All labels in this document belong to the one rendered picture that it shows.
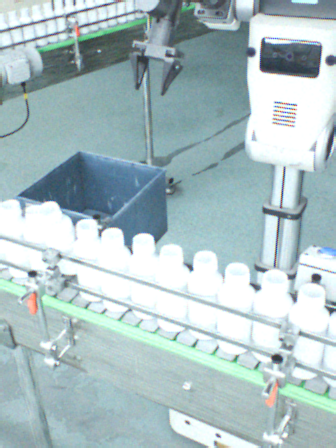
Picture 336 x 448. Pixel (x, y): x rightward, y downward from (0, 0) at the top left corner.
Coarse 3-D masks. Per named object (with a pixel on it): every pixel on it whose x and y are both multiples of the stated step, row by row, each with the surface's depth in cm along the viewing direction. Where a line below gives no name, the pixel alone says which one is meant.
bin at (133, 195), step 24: (72, 168) 176; (96, 168) 177; (120, 168) 172; (144, 168) 167; (24, 192) 158; (48, 192) 168; (72, 192) 179; (96, 192) 183; (120, 192) 177; (144, 192) 155; (72, 216) 148; (120, 216) 147; (144, 216) 159
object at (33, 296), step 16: (48, 256) 103; (32, 272) 100; (48, 272) 105; (32, 288) 101; (48, 288) 108; (64, 288) 109; (32, 304) 102; (64, 320) 111; (48, 336) 109; (288, 336) 84; (48, 352) 110; (64, 352) 114; (288, 352) 85; (272, 368) 82; (288, 368) 82; (272, 384) 81; (272, 400) 83; (272, 416) 87; (288, 416) 92; (272, 432) 89; (288, 432) 95
